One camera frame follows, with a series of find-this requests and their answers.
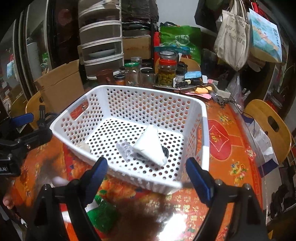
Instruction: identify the red-lid pickle jar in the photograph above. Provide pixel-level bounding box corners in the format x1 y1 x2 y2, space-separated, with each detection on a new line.
157 51 178 87

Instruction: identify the black phone stand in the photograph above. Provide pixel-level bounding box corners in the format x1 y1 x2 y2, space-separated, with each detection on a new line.
37 105 58 128

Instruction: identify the right wooden chair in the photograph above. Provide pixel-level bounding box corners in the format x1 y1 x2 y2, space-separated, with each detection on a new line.
244 99 292 164

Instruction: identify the green shopping bag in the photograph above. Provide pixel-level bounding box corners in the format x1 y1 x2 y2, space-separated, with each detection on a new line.
159 22 202 64

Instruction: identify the left wooden chair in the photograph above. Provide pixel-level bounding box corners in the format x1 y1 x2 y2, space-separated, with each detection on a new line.
25 91 46 130

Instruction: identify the brown cardboard box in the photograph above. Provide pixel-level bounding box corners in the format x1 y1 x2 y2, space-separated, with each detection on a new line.
34 60 85 113

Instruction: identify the white stacked drawer unit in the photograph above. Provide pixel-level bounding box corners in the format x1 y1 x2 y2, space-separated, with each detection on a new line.
78 1 124 80

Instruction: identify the wooden chair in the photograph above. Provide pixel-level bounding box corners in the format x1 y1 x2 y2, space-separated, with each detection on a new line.
244 99 292 164
25 91 46 130

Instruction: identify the small clear plastic piece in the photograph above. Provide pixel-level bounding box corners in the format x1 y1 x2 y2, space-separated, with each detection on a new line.
116 141 134 162

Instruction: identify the green plastic packet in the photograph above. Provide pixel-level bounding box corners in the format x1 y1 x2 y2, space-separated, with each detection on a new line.
85 195 118 233

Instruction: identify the green-lid glass jar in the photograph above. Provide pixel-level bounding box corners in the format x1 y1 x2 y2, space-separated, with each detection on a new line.
125 62 139 86

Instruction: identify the beige canvas tote bag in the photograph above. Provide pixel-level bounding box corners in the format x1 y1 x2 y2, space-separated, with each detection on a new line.
214 1 250 71

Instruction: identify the white perforated plastic basket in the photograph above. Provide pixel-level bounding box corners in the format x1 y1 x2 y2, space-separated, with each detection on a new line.
50 85 210 194

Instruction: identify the black scrunchie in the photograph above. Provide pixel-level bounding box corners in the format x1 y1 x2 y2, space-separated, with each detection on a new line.
134 146 169 166

